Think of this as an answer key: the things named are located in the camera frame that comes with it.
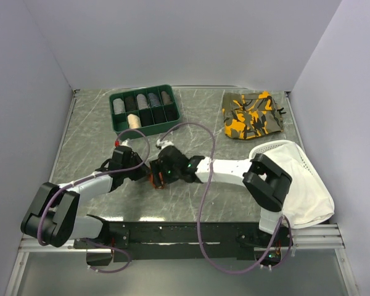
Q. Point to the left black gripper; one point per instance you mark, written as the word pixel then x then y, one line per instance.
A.
pixel 142 172

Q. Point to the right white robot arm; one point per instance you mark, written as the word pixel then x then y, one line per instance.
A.
pixel 265 180

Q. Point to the aluminium rail frame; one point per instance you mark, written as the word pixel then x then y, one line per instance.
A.
pixel 318 237

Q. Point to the brown rolled sock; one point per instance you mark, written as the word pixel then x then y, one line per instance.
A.
pixel 166 98

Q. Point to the white grey rolled sock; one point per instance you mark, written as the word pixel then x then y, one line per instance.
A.
pixel 142 102

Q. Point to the orange underwear beige waistband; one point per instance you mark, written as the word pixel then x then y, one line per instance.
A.
pixel 156 180

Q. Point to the grey striped rolled sock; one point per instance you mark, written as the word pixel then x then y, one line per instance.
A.
pixel 118 106

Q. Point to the green divided organizer tray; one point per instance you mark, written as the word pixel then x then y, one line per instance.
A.
pixel 153 120

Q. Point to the camouflage orange shorts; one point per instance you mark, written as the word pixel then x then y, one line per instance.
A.
pixel 251 115

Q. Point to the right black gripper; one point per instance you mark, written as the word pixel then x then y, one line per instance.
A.
pixel 158 166

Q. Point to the dark grey rolled sock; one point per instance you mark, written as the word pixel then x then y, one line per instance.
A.
pixel 130 104

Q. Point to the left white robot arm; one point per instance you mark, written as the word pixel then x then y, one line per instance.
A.
pixel 52 216

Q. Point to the white laundry basket with cloth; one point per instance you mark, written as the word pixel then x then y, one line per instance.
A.
pixel 308 202

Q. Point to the beige rolled underwear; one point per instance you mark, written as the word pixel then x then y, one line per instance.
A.
pixel 134 121

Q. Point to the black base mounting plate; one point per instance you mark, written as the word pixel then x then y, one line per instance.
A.
pixel 174 240

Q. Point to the blue striped rolled sock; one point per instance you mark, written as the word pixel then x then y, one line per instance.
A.
pixel 154 100

